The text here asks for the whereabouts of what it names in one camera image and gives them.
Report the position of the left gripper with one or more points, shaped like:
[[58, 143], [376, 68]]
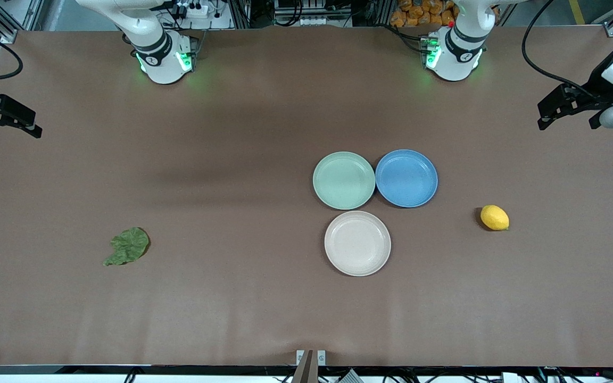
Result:
[[597, 78]]

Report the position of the yellow lemon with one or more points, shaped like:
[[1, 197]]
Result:
[[494, 218]]

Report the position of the green lettuce leaf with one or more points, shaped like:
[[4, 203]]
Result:
[[131, 244]]

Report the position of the bag of orange items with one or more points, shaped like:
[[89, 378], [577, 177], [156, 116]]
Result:
[[418, 13]]

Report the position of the paper table cover sheet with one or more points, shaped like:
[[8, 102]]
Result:
[[179, 213]]

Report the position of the blue plate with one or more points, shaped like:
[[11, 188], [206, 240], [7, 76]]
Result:
[[406, 178]]

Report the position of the white power strip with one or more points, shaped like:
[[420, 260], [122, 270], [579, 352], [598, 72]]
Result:
[[195, 9]]

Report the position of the light green plate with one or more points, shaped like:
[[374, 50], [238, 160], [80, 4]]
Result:
[[344, 181]]

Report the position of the beige plate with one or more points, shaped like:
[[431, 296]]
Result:
[[357, 243]]

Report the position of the white adapter block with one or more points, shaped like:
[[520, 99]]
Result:
[[349, 376]]

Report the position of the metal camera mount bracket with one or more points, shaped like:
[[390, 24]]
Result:
[[311, 367]]

